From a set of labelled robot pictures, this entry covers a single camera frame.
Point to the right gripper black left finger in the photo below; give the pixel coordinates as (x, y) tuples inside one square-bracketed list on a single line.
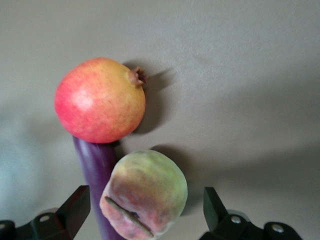
[(70, 212)]

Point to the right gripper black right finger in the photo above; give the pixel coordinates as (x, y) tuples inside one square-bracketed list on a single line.
[(215, 215)]

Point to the purple eggplant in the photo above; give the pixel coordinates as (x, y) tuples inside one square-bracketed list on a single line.
[(96, 170)]

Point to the peach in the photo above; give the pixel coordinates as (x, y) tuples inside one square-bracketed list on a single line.
[(150, 190)]

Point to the red pomegranate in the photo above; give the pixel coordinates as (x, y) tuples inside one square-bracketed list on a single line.
[(100, 105)]

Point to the brown table covering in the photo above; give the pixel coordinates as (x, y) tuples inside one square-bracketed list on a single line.
[(225, 75)]

